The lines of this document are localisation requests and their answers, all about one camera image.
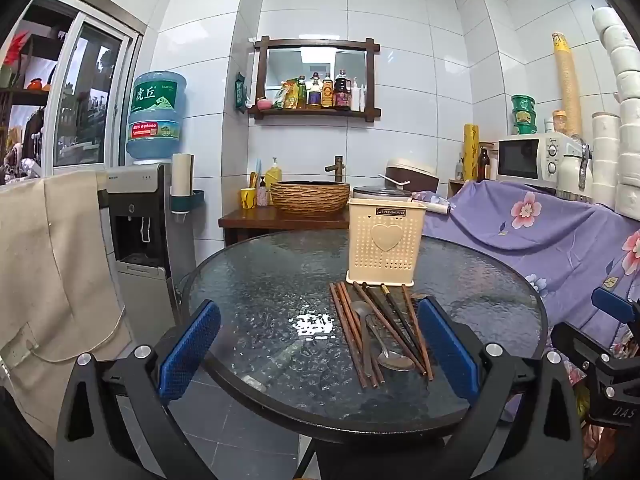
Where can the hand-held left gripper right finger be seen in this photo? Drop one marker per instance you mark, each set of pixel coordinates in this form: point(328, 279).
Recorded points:
point(447, 350)

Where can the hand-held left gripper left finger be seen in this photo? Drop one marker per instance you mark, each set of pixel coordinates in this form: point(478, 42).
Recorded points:
point(190, 350)

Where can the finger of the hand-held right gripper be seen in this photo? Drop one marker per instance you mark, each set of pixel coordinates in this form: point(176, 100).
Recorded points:
point(612, 305)
point(580, 345)

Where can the brown wooden chopstick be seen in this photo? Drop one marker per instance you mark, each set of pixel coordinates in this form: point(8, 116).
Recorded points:
point(370, 301)
point(342, 298)
point(415, 325)
point(336, 300)
point(348, 296)

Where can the cream plastic utensil holder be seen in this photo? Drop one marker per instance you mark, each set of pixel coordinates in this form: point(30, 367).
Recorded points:
point(385, 255)

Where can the purple floral cloth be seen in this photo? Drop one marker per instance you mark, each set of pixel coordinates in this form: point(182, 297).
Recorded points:
point(540, 240)

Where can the grey water dispenser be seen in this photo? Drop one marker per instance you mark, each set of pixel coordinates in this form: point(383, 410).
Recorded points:
point(145, 240)

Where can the white thermos kettle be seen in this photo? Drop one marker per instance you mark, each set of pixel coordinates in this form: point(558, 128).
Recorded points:
point(570, 175)

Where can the wooden sink cabinet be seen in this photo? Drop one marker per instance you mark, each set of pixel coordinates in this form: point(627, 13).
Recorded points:
point(250, 220)

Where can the white printed roll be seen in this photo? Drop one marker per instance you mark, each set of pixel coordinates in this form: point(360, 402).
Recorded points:
point(437, 206)

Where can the stack of white paper cups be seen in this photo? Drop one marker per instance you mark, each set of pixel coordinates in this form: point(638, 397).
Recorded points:
point(605, 160)

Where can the beige cloth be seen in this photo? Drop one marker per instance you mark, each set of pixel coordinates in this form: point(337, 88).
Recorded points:
point(55, 270)

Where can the patterned pump bottle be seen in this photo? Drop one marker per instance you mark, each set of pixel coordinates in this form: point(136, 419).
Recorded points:
point(263, 196)

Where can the white microwave oven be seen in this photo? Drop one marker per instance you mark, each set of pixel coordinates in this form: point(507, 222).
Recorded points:
point(522, 160)

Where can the white rice cooker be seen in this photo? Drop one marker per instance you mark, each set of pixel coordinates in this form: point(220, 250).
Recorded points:
point(412, 172)

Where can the small clear bottle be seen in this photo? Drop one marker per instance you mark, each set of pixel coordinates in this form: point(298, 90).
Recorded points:
point(459, 169)

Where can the brown glass bottle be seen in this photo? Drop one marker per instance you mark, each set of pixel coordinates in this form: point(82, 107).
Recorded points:
point(483, 165)

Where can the yellow soap pump bottle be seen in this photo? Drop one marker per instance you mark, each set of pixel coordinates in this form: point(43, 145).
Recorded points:
point(273, 180)

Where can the orange lid jar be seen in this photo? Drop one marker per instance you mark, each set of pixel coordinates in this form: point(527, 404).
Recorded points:
point(560, 122)

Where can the white jar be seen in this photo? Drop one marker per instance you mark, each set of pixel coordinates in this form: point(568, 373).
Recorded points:
point(549, 126)

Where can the blue toothbrush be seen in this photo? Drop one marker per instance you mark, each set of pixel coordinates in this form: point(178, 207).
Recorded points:
point(259, 172)

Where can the woven pattern wash basin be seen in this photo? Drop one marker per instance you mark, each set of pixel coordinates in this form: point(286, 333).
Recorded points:
point(310, 199)

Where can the yellow wrap roll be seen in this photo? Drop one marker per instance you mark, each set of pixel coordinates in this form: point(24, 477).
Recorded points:
point(471, 152)

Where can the stack of green bowls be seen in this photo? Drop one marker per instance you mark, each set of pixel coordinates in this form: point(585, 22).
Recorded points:
point(523, 112)

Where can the bronze faucet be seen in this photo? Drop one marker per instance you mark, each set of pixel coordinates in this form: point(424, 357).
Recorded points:
point(338, 167)

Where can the blue water jug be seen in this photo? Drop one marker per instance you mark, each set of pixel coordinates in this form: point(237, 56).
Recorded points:
point(156, 115)

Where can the pink bowl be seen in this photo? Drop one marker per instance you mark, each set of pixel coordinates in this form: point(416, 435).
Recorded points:
point(264, 104)

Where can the green hanging packet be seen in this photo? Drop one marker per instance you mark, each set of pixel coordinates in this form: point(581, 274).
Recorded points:
point(241, 92)

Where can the white squeeze bottle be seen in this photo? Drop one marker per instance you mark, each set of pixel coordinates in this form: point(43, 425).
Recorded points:
point(356, 97)

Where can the yellow green seasoning packet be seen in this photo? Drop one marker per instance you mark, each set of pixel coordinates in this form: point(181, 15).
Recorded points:
point(292, 96)

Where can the dark soy sauce bottle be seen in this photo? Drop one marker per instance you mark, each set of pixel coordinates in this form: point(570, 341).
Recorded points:
point(341, 94)

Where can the sliding window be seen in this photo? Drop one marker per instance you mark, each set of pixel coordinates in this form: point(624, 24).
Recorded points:
point(90, 90)

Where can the green label bottle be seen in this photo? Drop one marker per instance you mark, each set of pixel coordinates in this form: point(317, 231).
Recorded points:
point(302, 94)

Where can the brown label sauce bottle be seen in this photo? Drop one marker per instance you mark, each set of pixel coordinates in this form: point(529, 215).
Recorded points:
point(327, 94)

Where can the purple label sauce bottle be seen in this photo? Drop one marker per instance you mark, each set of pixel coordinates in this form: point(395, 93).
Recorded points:
point(314, 94)

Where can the dark wooden display shelf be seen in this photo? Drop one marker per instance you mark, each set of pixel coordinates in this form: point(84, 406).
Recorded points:
point(25, 92)

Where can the wooden framed wall shelf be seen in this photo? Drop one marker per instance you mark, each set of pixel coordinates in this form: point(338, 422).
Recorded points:
point(260, 75)

